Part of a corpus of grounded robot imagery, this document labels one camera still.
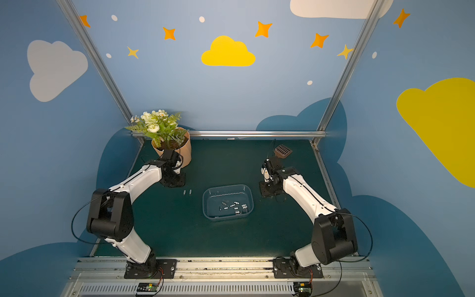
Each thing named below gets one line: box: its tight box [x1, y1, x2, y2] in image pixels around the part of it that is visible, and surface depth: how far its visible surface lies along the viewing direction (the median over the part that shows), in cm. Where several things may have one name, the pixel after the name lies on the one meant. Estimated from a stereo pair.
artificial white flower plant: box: [124, 109, 189, 149], surface depth 88 cm
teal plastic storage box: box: [202, 184, 255, 221], surface depth 94 cm
